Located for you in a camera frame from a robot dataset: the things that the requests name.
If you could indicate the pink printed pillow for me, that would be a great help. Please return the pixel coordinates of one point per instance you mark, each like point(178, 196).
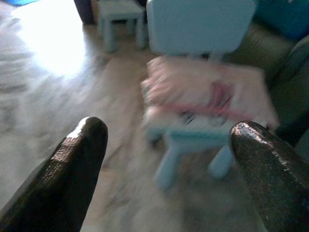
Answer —
point(193, 82)

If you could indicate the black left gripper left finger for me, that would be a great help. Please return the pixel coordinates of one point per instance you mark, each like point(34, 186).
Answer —
point(65, 174)

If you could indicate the blue cushion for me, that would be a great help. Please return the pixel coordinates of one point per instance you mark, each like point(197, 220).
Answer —
point(285, 17)

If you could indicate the light blue child chair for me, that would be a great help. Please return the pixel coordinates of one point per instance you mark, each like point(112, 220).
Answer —
point(200, 24)

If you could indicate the light blue small stool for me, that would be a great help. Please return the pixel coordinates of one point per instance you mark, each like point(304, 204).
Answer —
point(120, 9)

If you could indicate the green leather sofa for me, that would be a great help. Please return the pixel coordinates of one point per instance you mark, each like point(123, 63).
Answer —
point(289, 84)

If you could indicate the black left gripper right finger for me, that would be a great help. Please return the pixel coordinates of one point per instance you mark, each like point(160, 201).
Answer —
point(272, 174)

